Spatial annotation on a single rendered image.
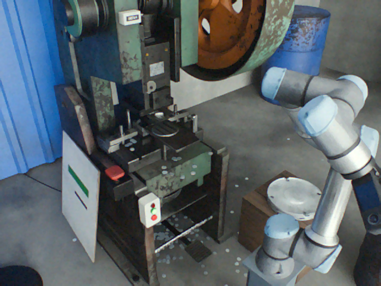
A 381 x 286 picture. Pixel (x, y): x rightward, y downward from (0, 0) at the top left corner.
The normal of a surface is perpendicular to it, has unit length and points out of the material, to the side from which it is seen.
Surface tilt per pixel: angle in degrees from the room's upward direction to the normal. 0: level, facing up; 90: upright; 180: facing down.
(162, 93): 90
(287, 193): 0
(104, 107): 90
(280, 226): 7
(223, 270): 0
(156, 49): 90
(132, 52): 90
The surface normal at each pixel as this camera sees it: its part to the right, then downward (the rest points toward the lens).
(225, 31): -0.77, 0.35
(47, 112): 0.64, 0.41
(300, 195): 0.00, -0.84
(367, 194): -0.79, -0.36
